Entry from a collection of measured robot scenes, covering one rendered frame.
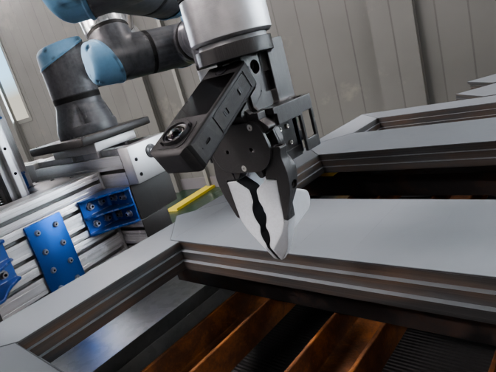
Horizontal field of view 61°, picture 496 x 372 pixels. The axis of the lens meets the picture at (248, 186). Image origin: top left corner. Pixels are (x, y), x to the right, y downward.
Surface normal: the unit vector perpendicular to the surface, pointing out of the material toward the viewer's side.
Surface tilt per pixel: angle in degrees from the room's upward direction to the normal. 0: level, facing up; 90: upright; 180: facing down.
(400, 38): 90
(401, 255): 0
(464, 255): 0
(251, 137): 90
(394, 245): 0
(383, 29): 90
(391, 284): 90
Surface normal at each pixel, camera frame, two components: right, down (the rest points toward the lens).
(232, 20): 0.07, 0.25
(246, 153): -0.62, 0.37
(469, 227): -0.26, -0.93
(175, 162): -0.40, 0.76
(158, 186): 0.82, -0.07
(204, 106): -0.49, -0.65
